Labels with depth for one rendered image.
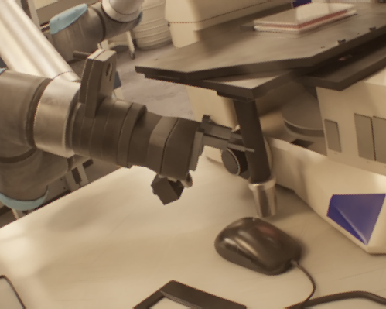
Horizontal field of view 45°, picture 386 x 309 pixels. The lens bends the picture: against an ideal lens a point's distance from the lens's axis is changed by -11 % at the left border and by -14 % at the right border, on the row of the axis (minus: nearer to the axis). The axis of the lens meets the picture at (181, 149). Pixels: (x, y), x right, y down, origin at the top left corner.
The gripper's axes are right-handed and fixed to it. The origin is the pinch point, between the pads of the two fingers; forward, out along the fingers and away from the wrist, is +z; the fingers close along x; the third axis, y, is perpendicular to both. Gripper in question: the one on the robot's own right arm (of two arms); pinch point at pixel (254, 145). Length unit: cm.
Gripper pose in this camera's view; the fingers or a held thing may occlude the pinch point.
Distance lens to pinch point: 58.8
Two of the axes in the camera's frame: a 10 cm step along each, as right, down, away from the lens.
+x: -2.1, 4.3, -8.8
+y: -1.7, 8.7, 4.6
